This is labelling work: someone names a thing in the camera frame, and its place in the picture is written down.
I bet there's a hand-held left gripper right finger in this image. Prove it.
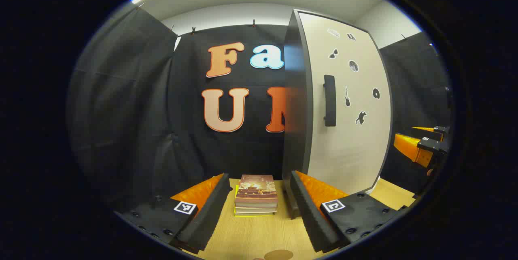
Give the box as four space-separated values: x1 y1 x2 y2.
289 170 407 253

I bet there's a white paperback book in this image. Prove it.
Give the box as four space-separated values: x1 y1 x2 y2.
235 206 278 213

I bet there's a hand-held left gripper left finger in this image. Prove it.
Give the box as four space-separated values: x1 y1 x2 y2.
115 173 231 254

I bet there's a white cabinet door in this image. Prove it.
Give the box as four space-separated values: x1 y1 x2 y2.
297 10 393 196

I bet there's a black cabinet door handle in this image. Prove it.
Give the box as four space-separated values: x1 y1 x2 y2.
323 75 337 127

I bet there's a brown round coaster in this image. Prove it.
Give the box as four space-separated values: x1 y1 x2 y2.
264 249 294 260

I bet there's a grey cabinet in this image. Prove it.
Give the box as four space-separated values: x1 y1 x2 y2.
282 9 394 219

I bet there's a brown cover book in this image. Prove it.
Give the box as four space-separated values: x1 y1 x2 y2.
235 174 279 209

